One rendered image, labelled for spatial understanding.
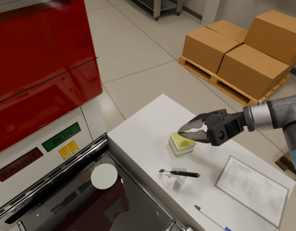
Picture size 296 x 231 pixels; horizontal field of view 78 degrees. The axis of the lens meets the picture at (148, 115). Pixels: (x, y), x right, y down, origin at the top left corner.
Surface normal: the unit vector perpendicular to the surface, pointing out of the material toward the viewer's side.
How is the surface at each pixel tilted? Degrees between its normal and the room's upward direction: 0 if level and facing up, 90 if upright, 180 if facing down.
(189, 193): 0
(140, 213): 0
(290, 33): 90
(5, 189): 90
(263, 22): 90
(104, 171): 0
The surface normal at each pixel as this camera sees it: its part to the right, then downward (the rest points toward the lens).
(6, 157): 0.71, 0.55
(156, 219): 0.03, -0.64
